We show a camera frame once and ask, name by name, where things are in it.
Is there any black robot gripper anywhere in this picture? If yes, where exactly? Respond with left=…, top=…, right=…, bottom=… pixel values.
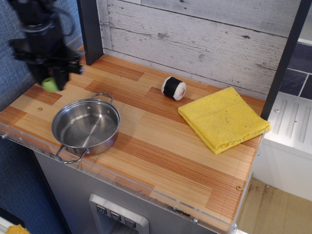
left=9, top=20, right=70, bottom=91

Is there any green handled grey spatula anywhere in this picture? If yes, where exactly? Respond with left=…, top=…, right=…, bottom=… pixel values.
left=41, top=48, right=84, bottom=93

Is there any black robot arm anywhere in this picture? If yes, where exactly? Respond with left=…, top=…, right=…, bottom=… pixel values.
left=9, top=0, right=83, bottom=92

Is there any yellow folded cloth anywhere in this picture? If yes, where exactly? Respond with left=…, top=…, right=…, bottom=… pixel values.
left=178, top=87, right=270, bottom=155

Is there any stainless steel pot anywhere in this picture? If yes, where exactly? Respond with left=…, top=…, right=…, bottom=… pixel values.
left=51, top=92, right=121, bottom=164

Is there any toy sushi roll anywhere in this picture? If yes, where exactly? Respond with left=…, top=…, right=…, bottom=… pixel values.
left=161, top=77, right=186, bottom=101

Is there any silver dispenser button panel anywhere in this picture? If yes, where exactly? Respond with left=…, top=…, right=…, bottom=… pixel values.
left=89, top=194, right=150, bottom=234

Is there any yellow object bottom corner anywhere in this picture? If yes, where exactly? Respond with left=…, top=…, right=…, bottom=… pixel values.
left=6, top=225, right=30, bottom=234

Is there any white ribbed side counter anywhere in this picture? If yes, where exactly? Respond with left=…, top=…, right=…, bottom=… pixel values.
left=262, top=91, right=312, bottom=156

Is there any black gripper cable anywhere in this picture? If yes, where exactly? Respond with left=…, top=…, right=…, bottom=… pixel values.
left=48, top=6, right=75, bottom=39

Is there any dark grey left post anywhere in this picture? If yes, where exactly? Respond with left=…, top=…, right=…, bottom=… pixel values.
left=77, top=0, right=103, bottom=65

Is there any dark grey post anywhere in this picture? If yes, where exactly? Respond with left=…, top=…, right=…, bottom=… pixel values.
left=77, top=0, right=103, bottom=65
left=261, top=0, right=312, bottom=120

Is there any dark grey right post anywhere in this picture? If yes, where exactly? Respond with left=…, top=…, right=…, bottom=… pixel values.
left=261, top=0, right=312, bottom=120

